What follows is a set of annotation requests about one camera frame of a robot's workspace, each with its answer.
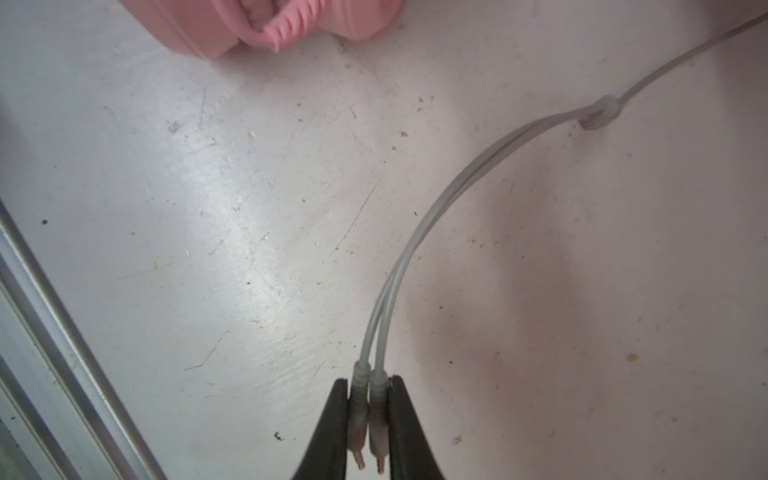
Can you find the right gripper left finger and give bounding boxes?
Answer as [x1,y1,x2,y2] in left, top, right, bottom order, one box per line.
[293,378,348,480]

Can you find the aluminium front rail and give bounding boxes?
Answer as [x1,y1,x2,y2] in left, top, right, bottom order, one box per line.
[1,210,166,479]

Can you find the pink headphones with cable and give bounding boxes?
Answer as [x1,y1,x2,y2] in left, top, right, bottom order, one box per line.
[121,0,402,59]

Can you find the white headphones with grey cable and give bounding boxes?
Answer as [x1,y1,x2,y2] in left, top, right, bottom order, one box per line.
[347,14,767,477]

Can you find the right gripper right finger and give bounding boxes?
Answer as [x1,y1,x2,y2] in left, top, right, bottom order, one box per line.
[387,375,445,480]

